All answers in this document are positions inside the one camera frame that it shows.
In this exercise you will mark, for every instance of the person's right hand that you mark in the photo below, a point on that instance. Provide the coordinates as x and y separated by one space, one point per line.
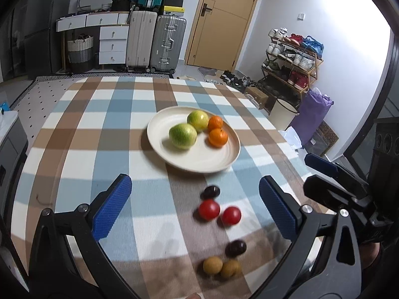
371 255

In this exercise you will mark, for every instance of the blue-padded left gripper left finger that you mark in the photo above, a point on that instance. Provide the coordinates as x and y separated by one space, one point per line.
67 260

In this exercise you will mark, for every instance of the silver aluminium suitcase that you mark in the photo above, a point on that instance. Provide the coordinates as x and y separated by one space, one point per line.
167 43

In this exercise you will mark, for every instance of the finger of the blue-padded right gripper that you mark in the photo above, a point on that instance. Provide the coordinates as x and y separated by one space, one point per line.
348 180
336 192

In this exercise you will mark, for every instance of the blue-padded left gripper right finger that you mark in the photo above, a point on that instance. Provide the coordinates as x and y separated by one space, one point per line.
323 259

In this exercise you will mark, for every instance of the white drawer desk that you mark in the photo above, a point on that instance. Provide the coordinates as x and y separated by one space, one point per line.
113 33

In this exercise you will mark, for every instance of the cream round plate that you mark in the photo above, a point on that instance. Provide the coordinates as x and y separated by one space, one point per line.
202 157

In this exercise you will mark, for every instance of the red tomato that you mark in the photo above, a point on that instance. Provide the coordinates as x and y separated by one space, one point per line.
231 216
209 210

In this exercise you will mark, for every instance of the orange tangerine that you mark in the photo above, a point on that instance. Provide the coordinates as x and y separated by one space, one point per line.
218 137
215 122

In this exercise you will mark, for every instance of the large green guava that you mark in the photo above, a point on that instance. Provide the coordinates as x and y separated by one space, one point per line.
183 136

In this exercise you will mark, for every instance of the wooden door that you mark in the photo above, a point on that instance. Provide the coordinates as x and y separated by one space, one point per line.
218 33

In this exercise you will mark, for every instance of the white bucket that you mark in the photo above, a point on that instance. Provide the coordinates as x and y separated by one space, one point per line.
282 114

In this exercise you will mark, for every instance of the brown longan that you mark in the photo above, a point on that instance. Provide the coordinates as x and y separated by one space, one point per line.
230 268
212 265

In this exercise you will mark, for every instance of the purple bag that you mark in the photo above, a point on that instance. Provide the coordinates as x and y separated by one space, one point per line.
312 111

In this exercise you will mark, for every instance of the black refrigerator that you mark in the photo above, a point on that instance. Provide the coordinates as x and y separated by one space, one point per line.
30 44

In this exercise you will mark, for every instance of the wooden shoe rack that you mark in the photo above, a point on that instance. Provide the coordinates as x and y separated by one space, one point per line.
291 65

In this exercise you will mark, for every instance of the woven laundry basket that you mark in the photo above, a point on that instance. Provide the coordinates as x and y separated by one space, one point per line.
81 54

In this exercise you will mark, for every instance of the plaid checkered tablecloth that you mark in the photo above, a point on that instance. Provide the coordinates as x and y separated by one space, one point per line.
97 130

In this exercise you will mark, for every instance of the front orange tangerine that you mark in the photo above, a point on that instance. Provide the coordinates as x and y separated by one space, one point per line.
218 137

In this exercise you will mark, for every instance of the rear orange tangerine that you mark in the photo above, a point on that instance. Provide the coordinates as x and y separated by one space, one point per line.
215 122

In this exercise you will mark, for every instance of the beige ribbed suitcase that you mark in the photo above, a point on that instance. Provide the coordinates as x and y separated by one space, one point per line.
140 37

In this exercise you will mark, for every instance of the dark plum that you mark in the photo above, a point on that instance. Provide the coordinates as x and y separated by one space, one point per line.
210 192
235 248

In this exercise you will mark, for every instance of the yellow-green guava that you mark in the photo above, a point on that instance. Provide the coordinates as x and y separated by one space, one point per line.
198 119

